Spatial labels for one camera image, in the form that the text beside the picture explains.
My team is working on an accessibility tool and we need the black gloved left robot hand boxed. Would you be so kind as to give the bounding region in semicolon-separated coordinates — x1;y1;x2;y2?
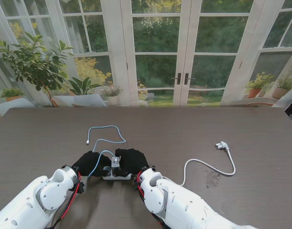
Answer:
71;150;113;177

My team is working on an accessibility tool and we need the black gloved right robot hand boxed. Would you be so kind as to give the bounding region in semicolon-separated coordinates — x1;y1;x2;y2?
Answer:
114;147;150;177

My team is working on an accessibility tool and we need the white power strip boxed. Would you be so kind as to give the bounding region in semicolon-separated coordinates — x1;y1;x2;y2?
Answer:
102;166;132;181

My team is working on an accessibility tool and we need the light blue USB cable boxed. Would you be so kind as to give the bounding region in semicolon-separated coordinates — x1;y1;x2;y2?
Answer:
86;125;127;178

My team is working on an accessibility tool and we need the white power cord with plug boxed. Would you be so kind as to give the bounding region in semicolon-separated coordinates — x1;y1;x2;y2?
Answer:
161;141;236;187

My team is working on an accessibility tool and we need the printed garden window backdrop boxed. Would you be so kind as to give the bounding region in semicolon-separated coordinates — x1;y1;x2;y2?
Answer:
0;0;292;127

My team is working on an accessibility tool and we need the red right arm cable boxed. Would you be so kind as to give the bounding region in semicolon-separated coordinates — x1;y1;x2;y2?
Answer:
136;170;168;229

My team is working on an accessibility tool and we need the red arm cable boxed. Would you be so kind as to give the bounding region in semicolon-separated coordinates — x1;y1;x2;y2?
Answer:
51;170;82;229
136;170;168;229

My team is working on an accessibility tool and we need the red left arm cable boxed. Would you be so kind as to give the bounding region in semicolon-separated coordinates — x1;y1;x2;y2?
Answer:
51;170;82;229

